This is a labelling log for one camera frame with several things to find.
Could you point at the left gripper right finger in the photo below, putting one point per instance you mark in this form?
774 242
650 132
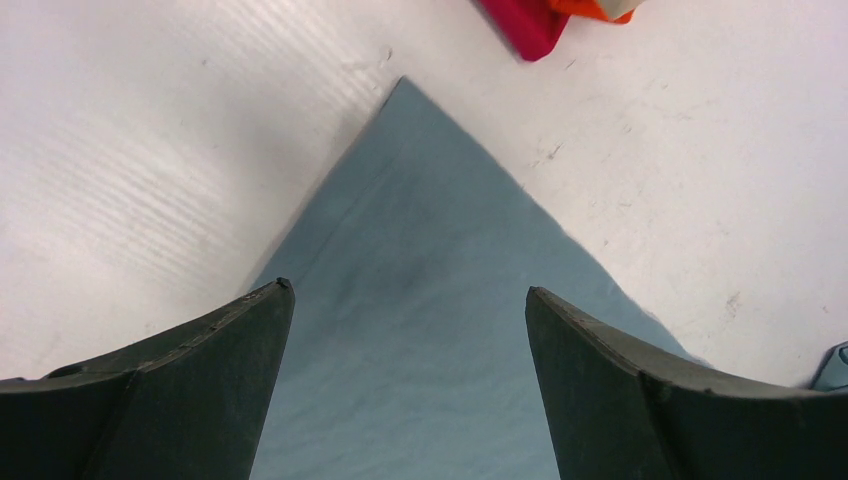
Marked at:
618 407

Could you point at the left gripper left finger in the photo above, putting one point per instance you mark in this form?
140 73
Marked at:
187 403

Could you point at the teal blue t-shirt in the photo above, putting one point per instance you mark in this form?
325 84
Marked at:
407 356

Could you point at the folded magenta t-shirt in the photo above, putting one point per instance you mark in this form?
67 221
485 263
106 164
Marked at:
530 27

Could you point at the folded orange t-shirt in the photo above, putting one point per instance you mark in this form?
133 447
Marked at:
582 8

